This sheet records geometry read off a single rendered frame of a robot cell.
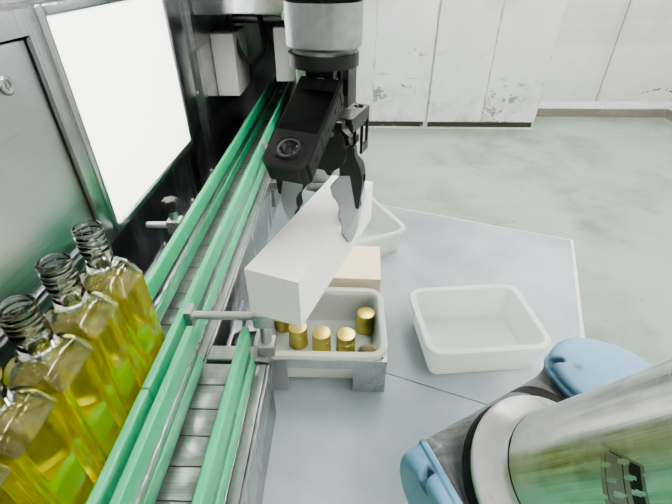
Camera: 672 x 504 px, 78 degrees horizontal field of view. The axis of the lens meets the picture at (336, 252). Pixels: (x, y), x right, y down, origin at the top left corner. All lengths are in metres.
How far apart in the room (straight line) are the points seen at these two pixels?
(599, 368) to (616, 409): 0.20
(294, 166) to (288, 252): 0.11
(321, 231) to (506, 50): 3.90
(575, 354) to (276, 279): 0.29
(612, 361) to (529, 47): 4.00
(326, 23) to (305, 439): 0.57
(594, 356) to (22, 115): 0.68
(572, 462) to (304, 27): 0.38
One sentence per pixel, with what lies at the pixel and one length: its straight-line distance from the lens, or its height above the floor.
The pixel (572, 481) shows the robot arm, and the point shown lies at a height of 1.14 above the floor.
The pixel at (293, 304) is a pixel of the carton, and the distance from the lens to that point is 0.43.
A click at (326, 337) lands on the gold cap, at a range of 0.76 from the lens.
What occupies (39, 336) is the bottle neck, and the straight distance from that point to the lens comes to 0.43.
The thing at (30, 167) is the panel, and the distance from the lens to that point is 0.65.
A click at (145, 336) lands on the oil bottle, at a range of 0.56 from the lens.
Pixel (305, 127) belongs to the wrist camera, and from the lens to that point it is 0.40.
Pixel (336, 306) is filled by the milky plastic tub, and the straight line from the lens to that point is 0.83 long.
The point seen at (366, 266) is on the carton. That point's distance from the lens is 0.90.
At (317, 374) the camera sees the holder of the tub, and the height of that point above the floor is 0.79.
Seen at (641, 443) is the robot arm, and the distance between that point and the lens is 0.24.
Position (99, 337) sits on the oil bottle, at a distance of 0.47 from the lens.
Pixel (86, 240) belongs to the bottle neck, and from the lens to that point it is 0.49.
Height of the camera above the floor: 1.37
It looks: 35 degrees down
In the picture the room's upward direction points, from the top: straight up
